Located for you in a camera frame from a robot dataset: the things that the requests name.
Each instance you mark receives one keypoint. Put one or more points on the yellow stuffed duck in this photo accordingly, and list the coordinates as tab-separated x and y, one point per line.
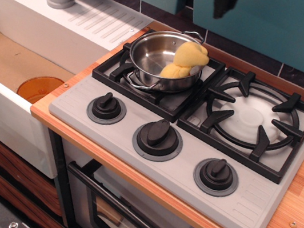
187	56

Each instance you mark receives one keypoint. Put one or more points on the stainless steel pan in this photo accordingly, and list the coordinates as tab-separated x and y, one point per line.
152	52

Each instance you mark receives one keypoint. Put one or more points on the black left stove knob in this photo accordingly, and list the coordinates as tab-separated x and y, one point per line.
106	110

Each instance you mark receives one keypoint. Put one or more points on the black stove knob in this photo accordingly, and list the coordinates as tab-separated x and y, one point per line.
216	177
106	110
157	141

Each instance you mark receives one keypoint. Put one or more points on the black middle stove knob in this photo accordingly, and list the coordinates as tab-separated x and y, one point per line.
157	141

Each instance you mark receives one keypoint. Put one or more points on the grey toy stove top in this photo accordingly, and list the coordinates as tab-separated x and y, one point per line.
253	203

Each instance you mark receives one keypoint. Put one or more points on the black right stove knob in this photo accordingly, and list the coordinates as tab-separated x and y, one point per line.
216	177

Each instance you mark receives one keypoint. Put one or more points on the black left burner grate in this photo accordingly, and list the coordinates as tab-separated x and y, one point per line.
113	73

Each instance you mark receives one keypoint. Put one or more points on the black burner grate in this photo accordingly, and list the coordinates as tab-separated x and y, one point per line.
113	73
249	121

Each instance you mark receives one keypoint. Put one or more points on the black right burner grate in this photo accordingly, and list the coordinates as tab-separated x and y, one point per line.
249	121

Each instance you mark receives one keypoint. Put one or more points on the white toy sink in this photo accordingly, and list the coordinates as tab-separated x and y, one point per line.
36	41

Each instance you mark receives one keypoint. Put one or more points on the orange plastic plate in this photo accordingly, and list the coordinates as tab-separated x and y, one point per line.
36	88

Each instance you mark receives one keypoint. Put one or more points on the wooden drawer cabinet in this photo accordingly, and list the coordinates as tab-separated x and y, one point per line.
28	192

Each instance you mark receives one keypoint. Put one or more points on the oven door with handle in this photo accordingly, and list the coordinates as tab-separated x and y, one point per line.
86	176

